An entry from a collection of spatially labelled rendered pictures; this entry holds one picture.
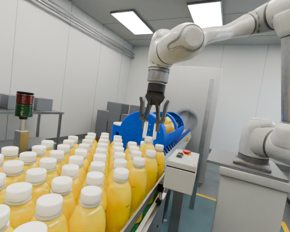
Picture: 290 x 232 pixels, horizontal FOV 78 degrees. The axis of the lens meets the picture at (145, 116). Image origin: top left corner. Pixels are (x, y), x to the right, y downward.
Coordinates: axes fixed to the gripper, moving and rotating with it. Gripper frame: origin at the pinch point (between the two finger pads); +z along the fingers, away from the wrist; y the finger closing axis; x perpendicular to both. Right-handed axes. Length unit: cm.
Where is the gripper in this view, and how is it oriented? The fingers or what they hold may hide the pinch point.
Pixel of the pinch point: (150, 130)
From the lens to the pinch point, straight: 76.5
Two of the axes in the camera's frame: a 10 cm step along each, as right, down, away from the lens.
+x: -3.5, 0.1, -9.4
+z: -1.4, 9.9, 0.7
